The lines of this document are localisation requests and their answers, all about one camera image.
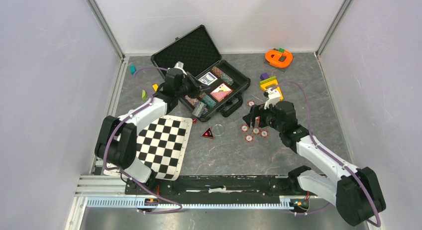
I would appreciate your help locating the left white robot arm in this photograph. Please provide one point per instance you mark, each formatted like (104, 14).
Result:
(117, 140)

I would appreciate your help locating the green blue chip roll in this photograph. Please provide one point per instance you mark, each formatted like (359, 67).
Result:
(227, 79)

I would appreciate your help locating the green half-round block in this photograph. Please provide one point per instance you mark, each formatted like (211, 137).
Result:
(144, 95)

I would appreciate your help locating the blue playing card deck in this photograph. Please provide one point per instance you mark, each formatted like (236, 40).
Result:
(208, 79)

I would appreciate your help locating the yellow triangle toy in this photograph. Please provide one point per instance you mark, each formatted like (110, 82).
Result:
(270, 83)

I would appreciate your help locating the purple toy block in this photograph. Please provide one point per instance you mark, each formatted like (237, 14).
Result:
(264, 76)

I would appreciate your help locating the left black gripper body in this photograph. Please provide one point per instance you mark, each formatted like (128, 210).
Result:
(180, 91)

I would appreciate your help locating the black poker carrying case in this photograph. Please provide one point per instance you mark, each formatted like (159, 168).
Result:
(198, 52)

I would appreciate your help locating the pink brown chip roll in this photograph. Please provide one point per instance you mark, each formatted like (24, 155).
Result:
(191, 101)

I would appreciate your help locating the teal toy block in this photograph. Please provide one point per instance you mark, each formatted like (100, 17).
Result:
(132, 69)

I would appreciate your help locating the brown 100 chip roll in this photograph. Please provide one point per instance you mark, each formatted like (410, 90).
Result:
(201, 95)

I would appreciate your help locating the clear round disc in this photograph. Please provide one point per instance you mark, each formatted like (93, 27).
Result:
(218, 130)

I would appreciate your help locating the red playing card deck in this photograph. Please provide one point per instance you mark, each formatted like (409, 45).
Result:
(222, 91)

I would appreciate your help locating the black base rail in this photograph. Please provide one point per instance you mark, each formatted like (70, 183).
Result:
(218, 192)

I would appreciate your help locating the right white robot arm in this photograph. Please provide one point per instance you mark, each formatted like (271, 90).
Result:
(354, 191)

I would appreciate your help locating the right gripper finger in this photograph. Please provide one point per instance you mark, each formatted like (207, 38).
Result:
(256, 111)
(250, 120)

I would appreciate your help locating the grey green chip roll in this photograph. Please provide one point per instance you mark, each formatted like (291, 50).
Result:
(198, 109)

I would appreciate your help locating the brown poker chip roll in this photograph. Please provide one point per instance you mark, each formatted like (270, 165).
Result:
(217, 71)

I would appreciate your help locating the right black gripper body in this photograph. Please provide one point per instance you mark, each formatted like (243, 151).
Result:
(268, 118)

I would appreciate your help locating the red white poker chip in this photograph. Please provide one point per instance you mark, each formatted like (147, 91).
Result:
(256, 131)
(251, 103)
(244, 128)
(264, 133)
(249, 138)

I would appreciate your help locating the orange toy track piece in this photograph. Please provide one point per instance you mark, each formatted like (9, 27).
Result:
(279, 58)

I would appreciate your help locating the teal poker chip roll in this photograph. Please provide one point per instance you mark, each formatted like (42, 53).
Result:
(208, 101)

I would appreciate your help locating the black white chessboard mat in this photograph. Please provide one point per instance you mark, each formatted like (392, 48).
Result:
(161, 146)

